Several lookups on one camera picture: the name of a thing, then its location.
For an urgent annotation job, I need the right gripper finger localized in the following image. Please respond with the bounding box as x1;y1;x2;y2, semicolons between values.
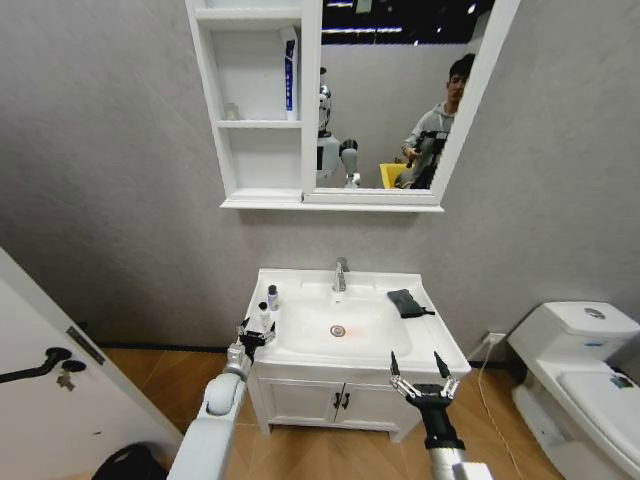
433;350;461;400
388;350;417;399

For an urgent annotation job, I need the white vanity cabinet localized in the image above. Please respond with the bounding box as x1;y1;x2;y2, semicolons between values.
247;362;442;445

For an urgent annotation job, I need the dark grey towel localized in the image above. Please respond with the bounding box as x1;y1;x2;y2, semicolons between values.
386;288;437;321

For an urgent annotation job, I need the white ceramic washbasin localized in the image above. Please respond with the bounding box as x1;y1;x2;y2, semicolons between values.
248;268;473;387

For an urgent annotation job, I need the chrome faucet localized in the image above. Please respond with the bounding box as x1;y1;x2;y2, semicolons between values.
331;256;352;293

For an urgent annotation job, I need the white toilet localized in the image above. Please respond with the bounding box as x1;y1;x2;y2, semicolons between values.
505;301;640;480

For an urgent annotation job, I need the dark door latch plate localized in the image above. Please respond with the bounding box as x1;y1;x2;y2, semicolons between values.
65;325;107;367

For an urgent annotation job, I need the black bag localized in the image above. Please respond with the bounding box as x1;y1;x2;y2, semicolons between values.
92;442;169;480

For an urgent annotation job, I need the white door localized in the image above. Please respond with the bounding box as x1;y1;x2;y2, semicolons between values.
0;244;184;480

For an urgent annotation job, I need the white blue tall tube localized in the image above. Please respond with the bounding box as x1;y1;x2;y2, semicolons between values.
278;25;302;122

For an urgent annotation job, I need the white power cable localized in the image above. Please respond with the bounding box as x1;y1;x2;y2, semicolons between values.
464;338;522;480

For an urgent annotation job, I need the white wall shelf cabinet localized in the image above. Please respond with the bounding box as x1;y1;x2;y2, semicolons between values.
184;0;522;214

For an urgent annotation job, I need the wall mirror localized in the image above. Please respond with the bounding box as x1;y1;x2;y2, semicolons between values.
315;0;496;191

